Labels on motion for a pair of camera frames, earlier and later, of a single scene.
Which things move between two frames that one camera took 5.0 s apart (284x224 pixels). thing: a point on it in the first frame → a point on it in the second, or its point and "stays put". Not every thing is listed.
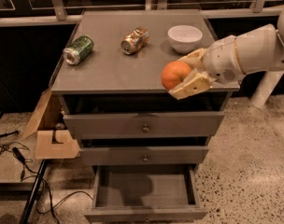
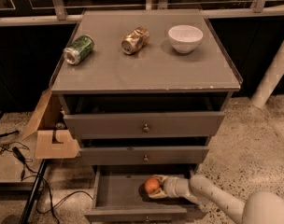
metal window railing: [63, 5] stays put
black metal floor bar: [33, 192] stays put
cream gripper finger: [194, 83] → [162, 177]
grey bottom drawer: [149, 193] stays put
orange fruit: [173, 73] → [151, 185]
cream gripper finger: [194, 59] → [158, 195]
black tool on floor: [7, 133] stays put
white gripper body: [221, 61] → [170, 187]
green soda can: [78, 49] stays put
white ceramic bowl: [184, 38] stays put
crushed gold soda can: [134, 40] stays put
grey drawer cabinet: [146, 153] stays put
